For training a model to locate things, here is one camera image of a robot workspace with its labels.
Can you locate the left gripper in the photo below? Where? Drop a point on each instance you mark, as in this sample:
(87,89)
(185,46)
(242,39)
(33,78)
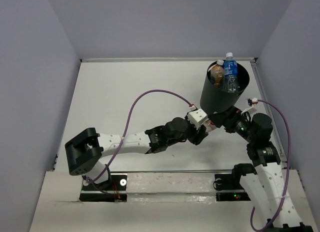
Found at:
(195,138)

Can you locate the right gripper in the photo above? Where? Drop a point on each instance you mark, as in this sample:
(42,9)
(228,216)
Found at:
(227,120)

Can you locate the orange juice bottle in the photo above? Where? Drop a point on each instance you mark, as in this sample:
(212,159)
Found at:
(217,74)

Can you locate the clear bottle blue label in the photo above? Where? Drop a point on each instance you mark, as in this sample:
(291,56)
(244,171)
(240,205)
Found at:
(230,73)

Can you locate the small bottle red cap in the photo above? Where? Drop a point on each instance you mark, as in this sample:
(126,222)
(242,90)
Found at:
(209,125)

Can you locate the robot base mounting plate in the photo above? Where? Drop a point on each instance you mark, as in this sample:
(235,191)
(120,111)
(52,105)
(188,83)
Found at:
(166,187)

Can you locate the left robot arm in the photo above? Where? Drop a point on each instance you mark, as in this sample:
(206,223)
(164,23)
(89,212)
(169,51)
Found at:
(83,152)

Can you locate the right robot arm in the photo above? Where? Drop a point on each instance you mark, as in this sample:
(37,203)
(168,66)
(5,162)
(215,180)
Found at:
(263,179)

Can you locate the black cylindrical bin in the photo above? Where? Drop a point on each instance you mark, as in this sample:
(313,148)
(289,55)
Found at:
(216,100)

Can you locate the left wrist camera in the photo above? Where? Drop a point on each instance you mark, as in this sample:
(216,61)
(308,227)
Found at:
(197,117)

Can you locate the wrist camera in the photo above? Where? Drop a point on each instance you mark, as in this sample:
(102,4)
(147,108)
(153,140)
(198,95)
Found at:
(252,102)
(197,117)

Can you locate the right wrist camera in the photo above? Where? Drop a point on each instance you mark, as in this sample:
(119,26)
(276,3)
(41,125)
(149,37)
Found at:
(252,102)

